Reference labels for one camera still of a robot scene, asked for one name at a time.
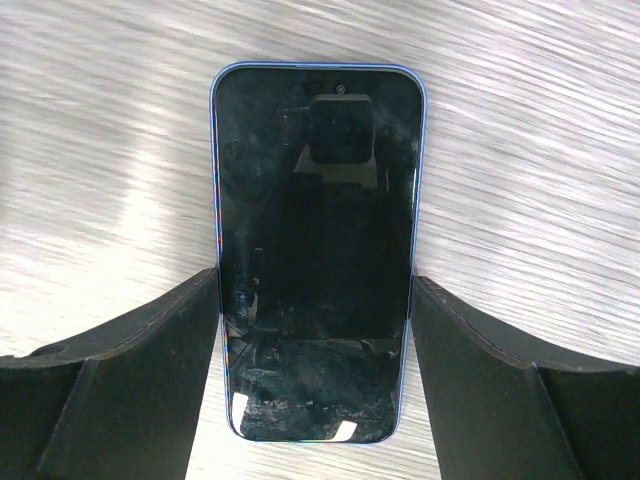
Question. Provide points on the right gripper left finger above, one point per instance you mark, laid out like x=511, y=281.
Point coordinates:
x=118, y=401

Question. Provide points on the blue phone black screen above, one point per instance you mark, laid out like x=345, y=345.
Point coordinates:
x=316, y=172

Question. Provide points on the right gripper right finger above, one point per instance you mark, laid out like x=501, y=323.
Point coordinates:
x=504, y=404

